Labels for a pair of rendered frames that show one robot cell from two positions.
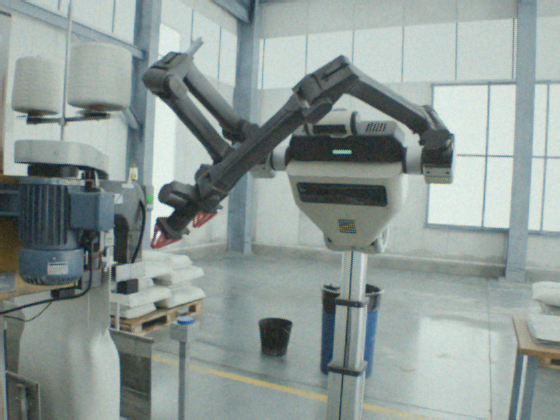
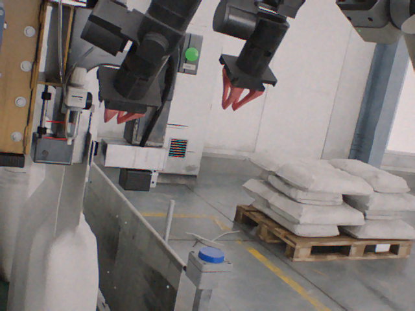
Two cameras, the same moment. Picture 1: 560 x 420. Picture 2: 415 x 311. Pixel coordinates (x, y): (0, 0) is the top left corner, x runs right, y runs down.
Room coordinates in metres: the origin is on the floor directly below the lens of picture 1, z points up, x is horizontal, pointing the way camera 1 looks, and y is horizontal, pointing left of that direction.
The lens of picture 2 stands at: (0.71, -0.36, 1.29)
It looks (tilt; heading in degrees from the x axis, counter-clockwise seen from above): 11 degrees down; 37
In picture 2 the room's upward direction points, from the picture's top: 11 degrees clockwise
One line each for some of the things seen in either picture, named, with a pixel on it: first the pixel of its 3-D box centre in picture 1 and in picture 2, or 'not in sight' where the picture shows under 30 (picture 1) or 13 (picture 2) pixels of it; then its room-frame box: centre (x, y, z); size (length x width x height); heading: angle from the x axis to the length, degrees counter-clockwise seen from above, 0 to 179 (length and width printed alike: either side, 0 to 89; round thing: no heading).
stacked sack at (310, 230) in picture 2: (116, 305); (293, 215); (4.29, 1.42, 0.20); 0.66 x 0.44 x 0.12; 65
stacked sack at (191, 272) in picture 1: (172, 273); (378, 197); (4.82, 0.99, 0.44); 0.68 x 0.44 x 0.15; 155
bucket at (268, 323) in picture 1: (274, 337); not in sight; (3.80, -0.09, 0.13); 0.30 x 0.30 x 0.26
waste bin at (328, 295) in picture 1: (348, 329); not in sight; (3.43, -0.64, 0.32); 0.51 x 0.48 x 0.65; 155
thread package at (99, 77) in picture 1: (99, 78); not in sight; (1.22, 0.47, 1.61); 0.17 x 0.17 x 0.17
